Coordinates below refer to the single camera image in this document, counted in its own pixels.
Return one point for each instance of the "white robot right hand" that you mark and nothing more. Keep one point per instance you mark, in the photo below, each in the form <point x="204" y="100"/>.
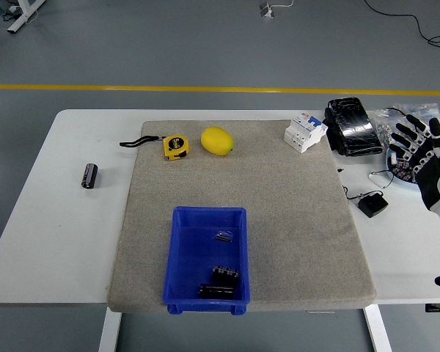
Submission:
<point x="432" y="176"/>

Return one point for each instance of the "dark battery with white print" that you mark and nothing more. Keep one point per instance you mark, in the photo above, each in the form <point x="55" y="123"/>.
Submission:
<point x="225" y="274"/>

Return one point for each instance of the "dark brown cylindrical battery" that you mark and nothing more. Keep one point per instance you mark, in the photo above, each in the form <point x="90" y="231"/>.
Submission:
<point x="216" y="291"/>
<point x="89" y="176"/>

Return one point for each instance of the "black wrapped box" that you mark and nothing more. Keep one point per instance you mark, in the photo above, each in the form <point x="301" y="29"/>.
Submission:
<point x="353" y="128"/>

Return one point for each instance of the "blue plastic box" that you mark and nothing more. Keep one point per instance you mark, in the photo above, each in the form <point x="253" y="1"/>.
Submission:
<point x="201" y="256"/>

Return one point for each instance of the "dark capacitor with print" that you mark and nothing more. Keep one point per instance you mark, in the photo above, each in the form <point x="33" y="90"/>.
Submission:
<point x="403" y="171"/>

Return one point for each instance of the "light blue bowl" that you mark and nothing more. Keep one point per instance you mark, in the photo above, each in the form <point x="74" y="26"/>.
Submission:
<point x="403" y="182"/>

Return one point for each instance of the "small white connector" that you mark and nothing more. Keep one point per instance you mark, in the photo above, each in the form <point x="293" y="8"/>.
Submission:
<point x="393" y="158"/>

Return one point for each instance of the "clear bag of small parts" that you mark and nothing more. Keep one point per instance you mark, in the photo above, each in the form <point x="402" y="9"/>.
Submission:
<point x="425" y="110"/>

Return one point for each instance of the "small black power adapter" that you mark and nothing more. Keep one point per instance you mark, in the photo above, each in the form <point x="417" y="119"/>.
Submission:
<point x="373" y="206"/>

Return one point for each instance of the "clear bag of metal nuts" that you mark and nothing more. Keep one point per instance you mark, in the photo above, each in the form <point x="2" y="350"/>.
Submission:
<point x="383" y="128"/>

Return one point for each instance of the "white blue circuit breaker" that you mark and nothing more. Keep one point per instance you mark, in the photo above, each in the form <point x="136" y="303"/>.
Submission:
<point x="302" y="133"/>

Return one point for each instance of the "grey-brown mat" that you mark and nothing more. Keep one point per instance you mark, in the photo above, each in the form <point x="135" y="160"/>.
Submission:
<point x="278" y="176"/>

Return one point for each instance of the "white table leg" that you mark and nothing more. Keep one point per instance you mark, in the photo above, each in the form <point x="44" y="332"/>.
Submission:
<point x="110" y="330"/>
<point x="377" y="330"/>

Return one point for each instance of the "small clear bag black part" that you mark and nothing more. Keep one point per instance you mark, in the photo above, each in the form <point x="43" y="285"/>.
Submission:
<point x="224" y="236"/>

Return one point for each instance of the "yellow lemon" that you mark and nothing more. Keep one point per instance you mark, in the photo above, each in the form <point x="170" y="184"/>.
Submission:
<point x="217" y="141"/>

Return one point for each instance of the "silver floor socket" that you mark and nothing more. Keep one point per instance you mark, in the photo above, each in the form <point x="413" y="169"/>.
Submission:
<point x="267" y="10"/>

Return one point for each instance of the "yellow tape measure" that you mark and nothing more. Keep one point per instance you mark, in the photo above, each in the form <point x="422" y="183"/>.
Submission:
<point x="176" y="147"/>

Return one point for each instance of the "white table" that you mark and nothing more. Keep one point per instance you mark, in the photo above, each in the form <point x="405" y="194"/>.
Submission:
<point x="58" y="238"/>

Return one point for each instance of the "white desk foot frame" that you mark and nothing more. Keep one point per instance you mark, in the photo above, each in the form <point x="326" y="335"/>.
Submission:
<point x="23" y="16"/>

